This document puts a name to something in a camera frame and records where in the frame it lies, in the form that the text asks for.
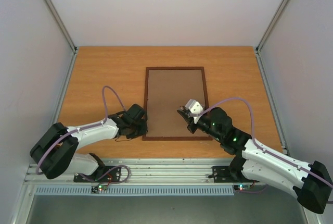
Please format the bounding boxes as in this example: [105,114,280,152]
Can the brown wooden picture frame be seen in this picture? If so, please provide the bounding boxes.
[143,67,212,141]

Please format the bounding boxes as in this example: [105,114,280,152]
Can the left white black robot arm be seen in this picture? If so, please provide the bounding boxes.
[30,104,147,182]

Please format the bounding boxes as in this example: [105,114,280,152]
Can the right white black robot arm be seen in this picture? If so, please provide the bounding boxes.
[177,103,332,214]

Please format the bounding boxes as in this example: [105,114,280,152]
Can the right small circuit board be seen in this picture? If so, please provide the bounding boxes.
[234,183,255,192]

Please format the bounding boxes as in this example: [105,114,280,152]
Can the small circuit board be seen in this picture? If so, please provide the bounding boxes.
[234,183,255,192]
[91,185,108,194]

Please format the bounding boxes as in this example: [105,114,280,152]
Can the left small circuit board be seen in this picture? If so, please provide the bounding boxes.
[91,185,108,194]

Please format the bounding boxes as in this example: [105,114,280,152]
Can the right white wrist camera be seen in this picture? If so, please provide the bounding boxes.
[184,99,204,117]

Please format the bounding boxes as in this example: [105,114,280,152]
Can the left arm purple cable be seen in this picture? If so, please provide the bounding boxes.
[36,85,131,184]

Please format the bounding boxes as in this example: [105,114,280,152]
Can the aluminium rail front beam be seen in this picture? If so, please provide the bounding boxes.
[24,158,310,184]

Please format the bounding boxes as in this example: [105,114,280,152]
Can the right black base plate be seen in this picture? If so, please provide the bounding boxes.
[211,166,253,183]

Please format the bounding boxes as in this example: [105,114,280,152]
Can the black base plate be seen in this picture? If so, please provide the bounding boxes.
[211,166,253,183]
[73,166,122,183]

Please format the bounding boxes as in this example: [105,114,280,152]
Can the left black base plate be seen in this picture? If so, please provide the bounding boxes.
[73,166,122,183]

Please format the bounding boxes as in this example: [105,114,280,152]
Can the grey slotted cable duct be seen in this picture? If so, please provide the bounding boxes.
[35,185,234,196]

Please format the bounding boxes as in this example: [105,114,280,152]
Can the left aluminium corner post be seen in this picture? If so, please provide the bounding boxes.
[28,0,78,54]

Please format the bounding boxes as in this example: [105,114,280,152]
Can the aluminium corner post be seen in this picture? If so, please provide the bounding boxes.
[254,0,305,54]
[28,0,78,54]

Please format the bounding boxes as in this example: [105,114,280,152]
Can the right aluminium corner post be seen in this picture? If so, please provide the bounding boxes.
[254,0,305,54]

